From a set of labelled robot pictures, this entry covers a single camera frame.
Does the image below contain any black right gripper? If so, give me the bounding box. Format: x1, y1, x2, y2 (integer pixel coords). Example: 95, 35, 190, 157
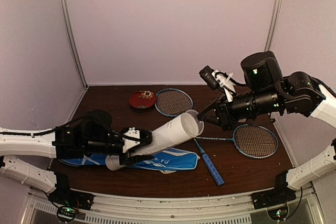
197, 88, 283, 132

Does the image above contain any white shuttlecock tube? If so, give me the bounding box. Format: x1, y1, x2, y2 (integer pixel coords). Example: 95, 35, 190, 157
104, 110, 205, 172

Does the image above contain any clear plastic tube lid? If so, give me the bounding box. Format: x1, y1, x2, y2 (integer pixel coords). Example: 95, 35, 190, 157
181, 110, 204, 138

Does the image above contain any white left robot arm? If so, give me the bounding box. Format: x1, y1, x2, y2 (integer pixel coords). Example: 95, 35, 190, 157
1, 126, 153, 205

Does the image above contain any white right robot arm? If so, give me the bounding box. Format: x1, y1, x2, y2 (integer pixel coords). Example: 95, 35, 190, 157
197, 51, 335, 131

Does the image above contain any blue racket bag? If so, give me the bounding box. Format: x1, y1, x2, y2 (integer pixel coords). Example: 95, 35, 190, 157
59, 148, 200, 174

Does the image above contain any blue racket near dish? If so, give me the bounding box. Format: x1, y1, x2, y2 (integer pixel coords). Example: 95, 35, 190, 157
155, 88, 225, 187

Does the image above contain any blue racket on right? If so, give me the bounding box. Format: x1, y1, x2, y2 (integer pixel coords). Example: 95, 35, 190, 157
196, 124, 279, 159

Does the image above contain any red floral dish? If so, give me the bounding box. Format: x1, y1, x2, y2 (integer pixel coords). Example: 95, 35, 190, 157
129, 90, 157, 109

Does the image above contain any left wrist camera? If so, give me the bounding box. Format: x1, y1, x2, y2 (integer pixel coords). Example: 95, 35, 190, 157
82, 110, 112, 141

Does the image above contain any aluminium front rail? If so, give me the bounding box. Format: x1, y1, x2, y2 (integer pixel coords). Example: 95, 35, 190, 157
21, 185, 325, 223

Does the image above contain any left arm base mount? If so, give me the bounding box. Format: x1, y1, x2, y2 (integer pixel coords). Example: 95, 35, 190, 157
46, 189, 94, 223

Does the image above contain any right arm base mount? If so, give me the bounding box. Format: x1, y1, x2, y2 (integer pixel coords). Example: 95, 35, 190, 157
251, 188, 297, 222

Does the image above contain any right aluminium frame post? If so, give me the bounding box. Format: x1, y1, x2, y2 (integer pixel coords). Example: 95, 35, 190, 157
264, 0, 283, 51

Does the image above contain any aluminium frame post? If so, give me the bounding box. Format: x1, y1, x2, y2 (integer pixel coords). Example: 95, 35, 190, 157
264, 0, 283, 51
60, 0, 88, 89

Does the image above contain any left aluminium frame post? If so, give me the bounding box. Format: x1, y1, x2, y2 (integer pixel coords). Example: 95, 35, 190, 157
60, 0, 88, 89

